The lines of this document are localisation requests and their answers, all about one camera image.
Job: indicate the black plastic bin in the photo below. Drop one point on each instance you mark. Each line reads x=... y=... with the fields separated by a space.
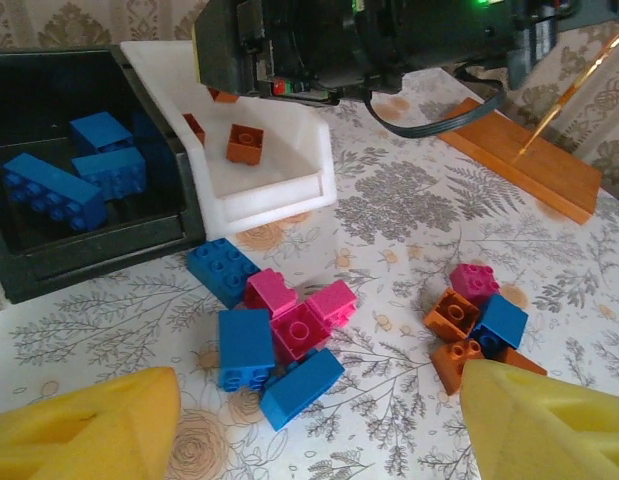
x=89 y=255

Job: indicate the pink lego brick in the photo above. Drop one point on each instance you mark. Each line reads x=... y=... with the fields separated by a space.
x=296 y=332
x=474 y=282
x=271 y=295
x=334 y=302

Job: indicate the floral patterned tablecloth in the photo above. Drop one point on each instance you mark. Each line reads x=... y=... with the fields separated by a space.
x=389 y=210

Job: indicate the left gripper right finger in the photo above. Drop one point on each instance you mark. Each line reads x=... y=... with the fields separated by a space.
x=549 y=430

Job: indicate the blue lego brick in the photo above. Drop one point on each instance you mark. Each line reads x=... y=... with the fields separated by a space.
x=111 y=172
x=219 y=267
x=49 y=192
x=301 y=387
x=245 y=347
x=101 y=132
x=504 y=320

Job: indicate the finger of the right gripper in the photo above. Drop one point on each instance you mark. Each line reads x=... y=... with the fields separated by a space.
x=224 y=45

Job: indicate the orange lego brick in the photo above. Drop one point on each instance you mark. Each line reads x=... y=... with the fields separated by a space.
x=245 y=145
x=221 y=95
x=451 y=315
x=454 y=367
x=524 y=362
x=195 y=127

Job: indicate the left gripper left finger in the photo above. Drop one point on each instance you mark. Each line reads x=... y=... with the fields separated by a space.
x=74 y=440

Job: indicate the white plastic bin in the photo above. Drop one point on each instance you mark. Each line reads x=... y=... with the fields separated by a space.
x=269 y=200

